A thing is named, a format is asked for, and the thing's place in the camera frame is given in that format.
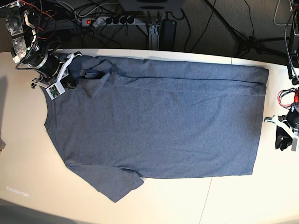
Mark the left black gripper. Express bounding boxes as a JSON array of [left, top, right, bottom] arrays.
[[275, 108, 299, 151]]

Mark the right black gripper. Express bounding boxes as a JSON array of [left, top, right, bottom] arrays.
[[30, 53, 77, 89]]

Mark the blue heathered T-shirt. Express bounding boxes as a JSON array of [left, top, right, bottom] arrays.
[[45, 56, 269, 202]]

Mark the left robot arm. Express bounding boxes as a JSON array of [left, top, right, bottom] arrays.
[[273, 0, 299, 152]]

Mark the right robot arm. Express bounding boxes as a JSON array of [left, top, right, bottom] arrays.
[[0, 0, 77, 89]]

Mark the grey box under table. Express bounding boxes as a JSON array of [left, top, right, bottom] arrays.
[[119, 0, 185, 12]]

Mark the black power adapter brick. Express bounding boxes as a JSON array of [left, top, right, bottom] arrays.
[[160, 19, 177, 51]]

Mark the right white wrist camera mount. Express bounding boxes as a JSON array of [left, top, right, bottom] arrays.
[[32, 51, 82, 100]]

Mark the power strip with red switch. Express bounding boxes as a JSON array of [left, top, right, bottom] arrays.
[[80, 16, 136, 28]]

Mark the aluminium table frame post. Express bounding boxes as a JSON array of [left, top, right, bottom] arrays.
[[137, 11, 170, 50]]

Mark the black camera tripod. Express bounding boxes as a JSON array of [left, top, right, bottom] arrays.
[[205, 0, 299, 63]]

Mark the white cable on floor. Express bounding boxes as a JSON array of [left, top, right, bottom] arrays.
[[273, 0, 292, 26]]

